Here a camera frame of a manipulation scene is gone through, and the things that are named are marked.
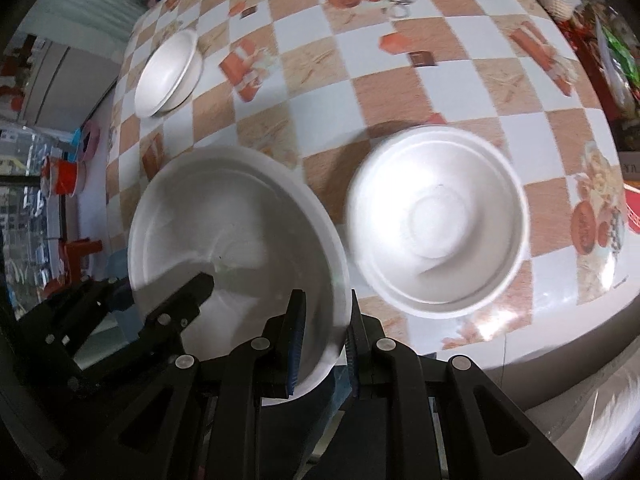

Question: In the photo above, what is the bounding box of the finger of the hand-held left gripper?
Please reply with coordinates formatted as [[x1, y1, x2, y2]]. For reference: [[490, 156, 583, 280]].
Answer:
[[20, 277, 136, 396], [137, 272, 216, 358]]

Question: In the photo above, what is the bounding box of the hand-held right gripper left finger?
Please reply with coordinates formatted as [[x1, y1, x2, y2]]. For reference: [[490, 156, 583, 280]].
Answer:
[[65, 289, 308, 480]]

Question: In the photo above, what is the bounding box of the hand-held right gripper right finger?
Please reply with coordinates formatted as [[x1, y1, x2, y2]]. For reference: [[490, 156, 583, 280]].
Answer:
[[320, 287, 586, 480]]

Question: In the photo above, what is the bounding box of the white foam bowl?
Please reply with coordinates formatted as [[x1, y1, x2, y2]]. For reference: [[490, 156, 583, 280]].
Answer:
[[134, 28, 203, 118], [127, 146, 351, 402], [345, 125, 530, 320]]

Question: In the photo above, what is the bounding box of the red plastic stool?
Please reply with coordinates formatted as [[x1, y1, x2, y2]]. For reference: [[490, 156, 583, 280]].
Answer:
[[42, 237, 103, 301]]

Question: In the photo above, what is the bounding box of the red cup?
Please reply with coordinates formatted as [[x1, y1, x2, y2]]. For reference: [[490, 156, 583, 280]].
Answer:
[[42, 155, 88, 198]]

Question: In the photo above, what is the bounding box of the pink plastic basin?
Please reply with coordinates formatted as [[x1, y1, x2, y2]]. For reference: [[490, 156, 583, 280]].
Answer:
[[80, 120, 102, 162]]

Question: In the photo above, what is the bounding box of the white low cabinet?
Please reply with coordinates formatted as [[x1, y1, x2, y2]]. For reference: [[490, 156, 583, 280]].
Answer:
[[20, 42, 121, 131]]

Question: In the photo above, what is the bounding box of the checkered printed tablecloth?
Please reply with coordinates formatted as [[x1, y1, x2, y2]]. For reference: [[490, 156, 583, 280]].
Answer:
[[105, 0, 631, 376]]

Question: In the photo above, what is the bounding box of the grey-green ribbed panel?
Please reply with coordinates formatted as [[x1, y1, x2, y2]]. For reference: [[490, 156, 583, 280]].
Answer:
[[30, 0, 146, 61]]

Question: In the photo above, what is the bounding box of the pile of snack packets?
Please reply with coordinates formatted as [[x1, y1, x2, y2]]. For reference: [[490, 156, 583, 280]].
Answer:
[[550, 0, 640, 126]]

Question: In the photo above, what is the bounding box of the fruit in white foam net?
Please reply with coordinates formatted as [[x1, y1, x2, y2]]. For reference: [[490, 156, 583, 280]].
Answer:
[[542, 0, 581, 21]]

